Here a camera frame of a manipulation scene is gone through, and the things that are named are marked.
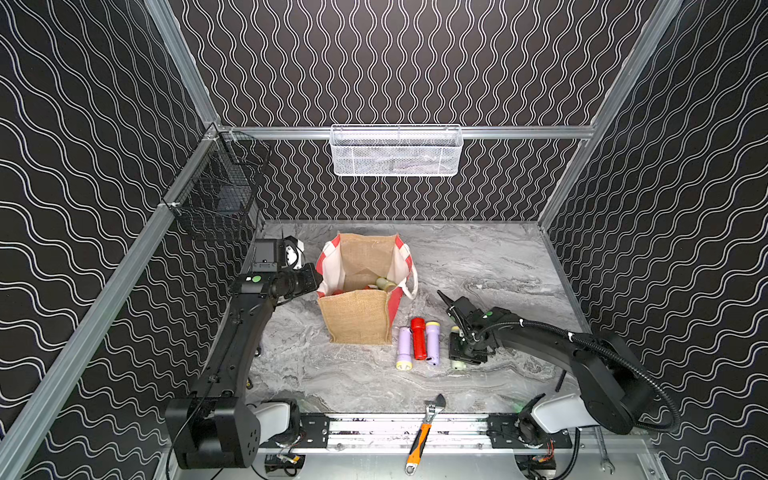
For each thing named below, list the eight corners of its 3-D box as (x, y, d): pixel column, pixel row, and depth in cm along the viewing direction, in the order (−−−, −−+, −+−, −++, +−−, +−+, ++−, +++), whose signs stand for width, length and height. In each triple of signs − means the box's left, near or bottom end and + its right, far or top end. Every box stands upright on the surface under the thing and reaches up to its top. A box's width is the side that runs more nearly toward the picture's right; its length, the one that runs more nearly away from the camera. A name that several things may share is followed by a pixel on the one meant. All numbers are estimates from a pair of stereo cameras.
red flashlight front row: (412, 359, 88) (412, 356, 86) (410, 320, 95) (410, 317, 94) (428, 359, 88) (429, 356, 86) (425, 320, 95) (425, 317, 94)
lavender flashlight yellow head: (396, 370, 86) (396, 366, 84) (395, 331, 94) (396, 326, 91) (413, 370, 86) (414, 366, 84) (411, 331, 94) (412, 326, 91)
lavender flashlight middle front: (426, 364, 87) (427, 361, 85) (426, 324, 95) (427, 320, 92) (440, 365, 86) (441, 362, 84) (439, 325, 94) (440, 321, 92)
